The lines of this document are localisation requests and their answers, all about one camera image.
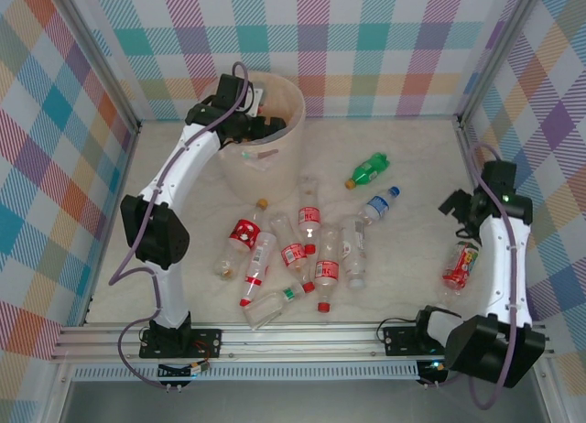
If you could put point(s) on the small green sticker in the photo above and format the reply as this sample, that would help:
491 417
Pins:
247 155

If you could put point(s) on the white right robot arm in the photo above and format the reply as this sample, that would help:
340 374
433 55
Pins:
499 267

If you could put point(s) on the clear bottle white barcode label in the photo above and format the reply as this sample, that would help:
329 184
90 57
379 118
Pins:
258 258

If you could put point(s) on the beige round bin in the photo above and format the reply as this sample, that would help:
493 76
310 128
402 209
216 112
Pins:
274 176

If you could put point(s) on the clear bottle white cap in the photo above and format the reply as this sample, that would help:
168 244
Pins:
353 258

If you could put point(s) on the aluminium frame post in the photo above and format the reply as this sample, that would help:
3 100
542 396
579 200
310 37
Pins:
98 61
499 52

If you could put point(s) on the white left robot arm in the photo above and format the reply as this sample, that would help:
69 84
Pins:
176 166

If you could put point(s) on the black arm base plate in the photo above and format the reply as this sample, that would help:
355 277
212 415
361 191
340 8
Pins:
398 340
206 343

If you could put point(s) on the clear bottle blue label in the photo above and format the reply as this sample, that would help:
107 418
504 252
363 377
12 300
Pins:
377 205

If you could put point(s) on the aluminium mounting rail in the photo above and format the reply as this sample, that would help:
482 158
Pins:
297 338

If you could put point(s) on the red label bottle orange cap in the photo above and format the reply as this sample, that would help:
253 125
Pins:
242 233

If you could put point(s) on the clear bottle red label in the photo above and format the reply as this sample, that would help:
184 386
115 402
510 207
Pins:
290 251
309 214
327 267

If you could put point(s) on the square clear bottle green label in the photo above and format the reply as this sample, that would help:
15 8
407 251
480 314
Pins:
265 311

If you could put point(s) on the yellow power connector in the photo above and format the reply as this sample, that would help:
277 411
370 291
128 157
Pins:
201 367

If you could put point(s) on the bottle red yellow label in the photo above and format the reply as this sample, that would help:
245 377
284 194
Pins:
460 267

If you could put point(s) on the green plastic bottle yellow cap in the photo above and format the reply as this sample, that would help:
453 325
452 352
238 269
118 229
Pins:
366 169

